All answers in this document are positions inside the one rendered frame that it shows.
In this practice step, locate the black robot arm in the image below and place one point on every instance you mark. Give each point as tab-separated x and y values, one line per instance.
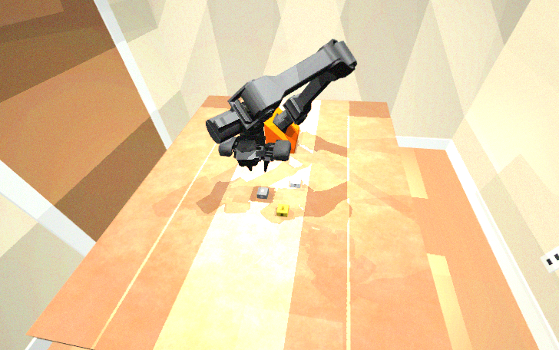
261	98

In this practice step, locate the white block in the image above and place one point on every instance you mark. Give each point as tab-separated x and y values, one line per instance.
295	182

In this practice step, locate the yellow block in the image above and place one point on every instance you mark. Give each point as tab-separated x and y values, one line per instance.
282	210

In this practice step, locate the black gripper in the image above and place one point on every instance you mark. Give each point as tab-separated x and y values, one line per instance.
274	151

